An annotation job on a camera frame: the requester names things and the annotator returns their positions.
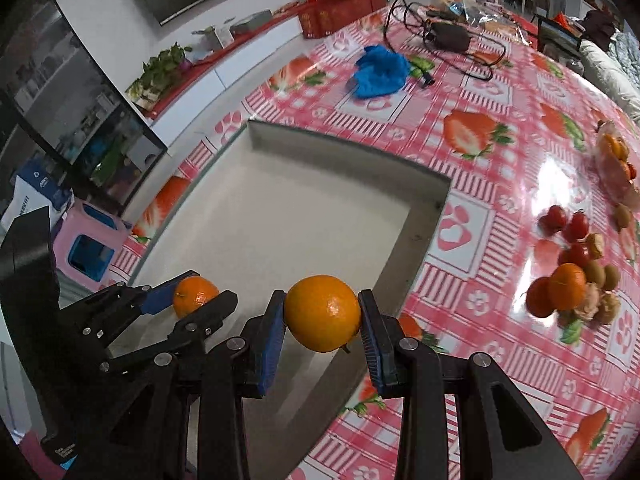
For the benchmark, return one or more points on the stack of red gift boxes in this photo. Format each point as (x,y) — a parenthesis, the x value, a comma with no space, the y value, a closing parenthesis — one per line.
(335,10)

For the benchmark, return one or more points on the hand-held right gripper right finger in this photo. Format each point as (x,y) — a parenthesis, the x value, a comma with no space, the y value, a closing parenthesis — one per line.
(375,345)

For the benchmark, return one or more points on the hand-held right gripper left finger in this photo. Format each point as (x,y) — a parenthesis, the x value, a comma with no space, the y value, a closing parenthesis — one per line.
(270,345)

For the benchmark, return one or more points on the grey sofa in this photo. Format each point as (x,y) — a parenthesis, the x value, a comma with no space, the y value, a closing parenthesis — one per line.
(605,70)

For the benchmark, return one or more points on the patterned grey blanket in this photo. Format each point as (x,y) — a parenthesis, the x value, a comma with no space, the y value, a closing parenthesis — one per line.
(625,55)

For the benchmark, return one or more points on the pink stool with blue inset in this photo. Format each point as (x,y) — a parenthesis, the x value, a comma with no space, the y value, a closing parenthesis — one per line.
(90,250)

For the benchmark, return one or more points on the red cherry tomato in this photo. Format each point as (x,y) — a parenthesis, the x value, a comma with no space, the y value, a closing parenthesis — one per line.
(552,217)
(577,254)
(577,225)
(631,170)

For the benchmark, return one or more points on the white shallow tray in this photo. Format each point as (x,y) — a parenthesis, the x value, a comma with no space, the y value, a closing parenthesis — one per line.
(300,210)

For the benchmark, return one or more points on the red bag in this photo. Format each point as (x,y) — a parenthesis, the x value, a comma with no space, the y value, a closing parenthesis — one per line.
(561,20)

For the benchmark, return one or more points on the dark maroon jacket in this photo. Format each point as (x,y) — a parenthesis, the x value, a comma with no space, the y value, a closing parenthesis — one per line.
(600,21)

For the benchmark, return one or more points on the large orange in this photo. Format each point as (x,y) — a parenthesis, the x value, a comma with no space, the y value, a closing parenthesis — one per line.
(322,312)

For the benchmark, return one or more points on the white television cabinet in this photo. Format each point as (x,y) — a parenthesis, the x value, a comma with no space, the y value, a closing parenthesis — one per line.
(200,95)

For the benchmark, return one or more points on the blue crumpled cloth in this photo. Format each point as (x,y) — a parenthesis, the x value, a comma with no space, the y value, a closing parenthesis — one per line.
(380,72)

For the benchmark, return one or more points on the small white box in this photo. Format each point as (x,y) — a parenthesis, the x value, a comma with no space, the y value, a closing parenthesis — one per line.
(220,37)

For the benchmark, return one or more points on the grey flat box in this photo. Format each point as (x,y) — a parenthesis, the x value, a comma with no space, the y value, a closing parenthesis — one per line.
(252,23)

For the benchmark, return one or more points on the black framed glass door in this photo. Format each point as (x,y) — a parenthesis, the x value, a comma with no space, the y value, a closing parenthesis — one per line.
(75,110)

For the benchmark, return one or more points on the small orange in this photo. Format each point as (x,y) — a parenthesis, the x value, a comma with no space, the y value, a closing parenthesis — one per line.
(197,295)

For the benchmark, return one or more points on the green potted plant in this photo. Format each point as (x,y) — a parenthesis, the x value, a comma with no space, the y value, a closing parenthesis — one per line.
(160,67)

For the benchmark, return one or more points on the tan walnut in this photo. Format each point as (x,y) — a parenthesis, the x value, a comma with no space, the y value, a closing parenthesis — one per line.
(595,245)
(591,302)
(610,307)

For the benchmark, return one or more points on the black framed chair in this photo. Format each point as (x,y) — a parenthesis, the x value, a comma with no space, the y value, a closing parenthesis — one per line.
(557,35)

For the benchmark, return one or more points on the clear plastic bag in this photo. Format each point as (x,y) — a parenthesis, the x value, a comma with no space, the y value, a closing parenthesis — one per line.
(467,10)

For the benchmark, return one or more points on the white and blue carton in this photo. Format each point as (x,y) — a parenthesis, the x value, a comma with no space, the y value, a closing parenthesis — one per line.
(32,197)

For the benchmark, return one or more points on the clear glass bowl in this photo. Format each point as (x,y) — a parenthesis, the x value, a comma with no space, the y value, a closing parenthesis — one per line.
(607,180)

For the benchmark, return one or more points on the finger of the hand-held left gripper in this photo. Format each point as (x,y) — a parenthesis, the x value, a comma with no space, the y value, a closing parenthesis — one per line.
(210,315)
(157,300)

